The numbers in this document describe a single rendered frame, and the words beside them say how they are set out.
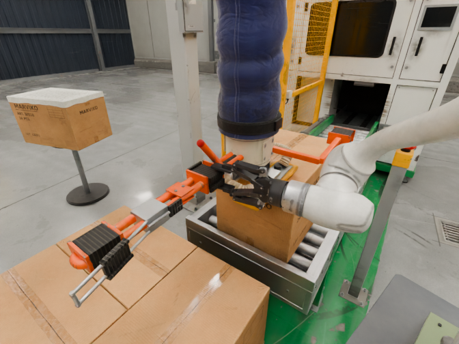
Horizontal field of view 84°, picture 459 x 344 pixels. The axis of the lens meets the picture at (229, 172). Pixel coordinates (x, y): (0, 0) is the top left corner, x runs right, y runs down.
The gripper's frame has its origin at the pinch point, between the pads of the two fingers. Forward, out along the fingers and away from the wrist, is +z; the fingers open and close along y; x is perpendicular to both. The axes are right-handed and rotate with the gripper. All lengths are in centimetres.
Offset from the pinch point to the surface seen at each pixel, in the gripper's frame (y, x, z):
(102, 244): -1.2, -37.3, 6.0
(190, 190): -1.0, -11.9, 2.8
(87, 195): 105, 57, 194
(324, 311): 108, 51, -39
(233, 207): 33.3, 27.7, 10.4
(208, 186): 0.8, -5.7, 1.1
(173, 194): 0.2, -14.4, 7.1
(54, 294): 53, -35, 58
